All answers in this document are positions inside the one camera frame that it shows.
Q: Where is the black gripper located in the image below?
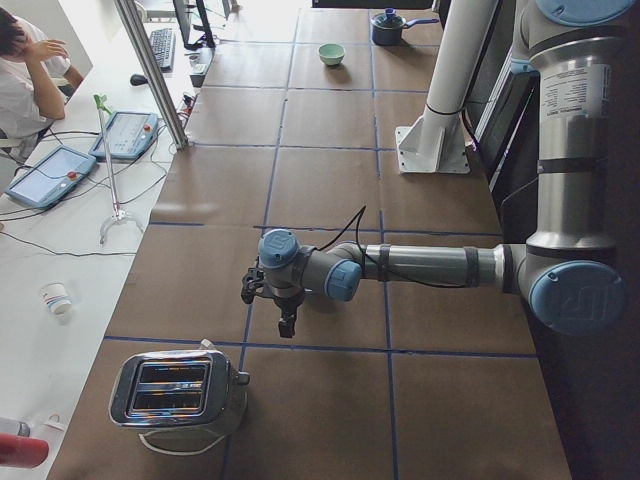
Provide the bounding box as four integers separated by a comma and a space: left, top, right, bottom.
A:
274, 290, 303, 339

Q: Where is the green bowl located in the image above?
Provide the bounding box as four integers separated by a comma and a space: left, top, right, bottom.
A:
318, 43, 345, 67

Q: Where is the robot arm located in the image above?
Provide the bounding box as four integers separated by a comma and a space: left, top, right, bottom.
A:
241, 1, 631, 338

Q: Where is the chrome toaster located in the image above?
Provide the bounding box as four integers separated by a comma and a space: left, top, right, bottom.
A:
109, 343, 250, 443

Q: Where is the paper cup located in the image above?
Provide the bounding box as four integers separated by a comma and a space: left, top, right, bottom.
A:
40, 282, 72, 315

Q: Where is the far teach pendant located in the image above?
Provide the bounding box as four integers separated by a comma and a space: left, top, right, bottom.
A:
99, 110, 159, 163

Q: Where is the teach pendant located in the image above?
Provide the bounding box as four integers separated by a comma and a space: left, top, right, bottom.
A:
5, 145, 97, 209
99, 110, 159, 163

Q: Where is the near teach pendant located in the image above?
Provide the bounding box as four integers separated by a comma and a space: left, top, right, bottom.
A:
5, 145, 97, 209

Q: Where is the clear plastic bottle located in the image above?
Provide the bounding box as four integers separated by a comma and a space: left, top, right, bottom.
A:
0, 417, 31, 437

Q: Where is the black computer mouse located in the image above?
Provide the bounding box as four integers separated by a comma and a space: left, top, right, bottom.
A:
129, 74, 148, 86

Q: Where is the red bottle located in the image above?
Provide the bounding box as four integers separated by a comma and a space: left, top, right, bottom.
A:
0, 433, 49, 468

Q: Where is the grabber reacher stick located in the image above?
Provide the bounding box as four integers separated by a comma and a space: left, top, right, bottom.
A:
93, 94, 144, 245

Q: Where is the black keyboard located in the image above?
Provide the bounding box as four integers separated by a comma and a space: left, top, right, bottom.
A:
149, 28, 176, 72

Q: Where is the blue saucepan with lid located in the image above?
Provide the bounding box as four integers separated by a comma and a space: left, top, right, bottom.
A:
371, 8, 439, 46

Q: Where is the black monitor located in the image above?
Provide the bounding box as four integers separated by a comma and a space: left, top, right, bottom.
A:
172, 0, 216, 51

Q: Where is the seated person in white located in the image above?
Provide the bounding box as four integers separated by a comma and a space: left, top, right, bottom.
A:
1, 9, 84, 144

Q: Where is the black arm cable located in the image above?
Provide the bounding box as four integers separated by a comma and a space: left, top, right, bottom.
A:
312, 203, 469, 289

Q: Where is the aluminium frame post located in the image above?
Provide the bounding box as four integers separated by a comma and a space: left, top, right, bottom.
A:
114, 0, 189, 150

